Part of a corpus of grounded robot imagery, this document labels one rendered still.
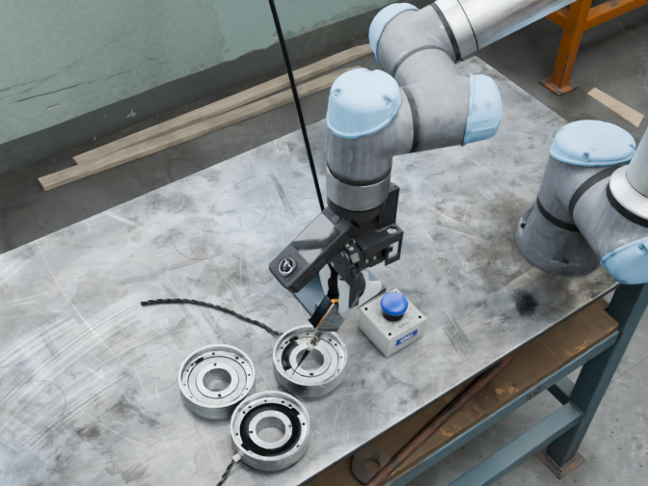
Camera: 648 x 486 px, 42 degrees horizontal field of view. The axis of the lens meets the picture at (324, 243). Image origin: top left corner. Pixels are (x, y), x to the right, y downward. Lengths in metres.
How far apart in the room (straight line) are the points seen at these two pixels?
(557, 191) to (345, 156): 0.49
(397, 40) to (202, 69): 1.98
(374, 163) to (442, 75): 0.12
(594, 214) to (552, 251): 0.16
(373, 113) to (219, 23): 2.06
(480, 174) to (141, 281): 0.63
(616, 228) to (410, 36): 0.40
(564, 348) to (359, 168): 0.82
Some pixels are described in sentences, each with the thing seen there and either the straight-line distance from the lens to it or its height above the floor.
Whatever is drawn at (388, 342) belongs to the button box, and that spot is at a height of 0.84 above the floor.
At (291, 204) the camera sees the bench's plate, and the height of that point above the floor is 0.80.
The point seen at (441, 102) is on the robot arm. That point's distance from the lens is 0.94.
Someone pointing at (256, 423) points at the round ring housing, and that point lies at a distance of 1.16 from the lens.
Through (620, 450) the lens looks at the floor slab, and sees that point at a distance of 2.24.
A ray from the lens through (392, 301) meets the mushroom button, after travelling 1.23.
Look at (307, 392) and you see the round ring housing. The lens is 1.19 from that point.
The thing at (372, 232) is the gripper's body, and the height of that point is 1.07.
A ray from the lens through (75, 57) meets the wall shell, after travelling 2.73.
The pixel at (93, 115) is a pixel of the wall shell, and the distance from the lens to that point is 2.86.
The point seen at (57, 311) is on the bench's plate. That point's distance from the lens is 1.35.
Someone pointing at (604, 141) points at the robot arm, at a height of 1.03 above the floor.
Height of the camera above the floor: 1.82
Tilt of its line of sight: 46 degrees down
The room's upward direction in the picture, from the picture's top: 3 degrees clockwise
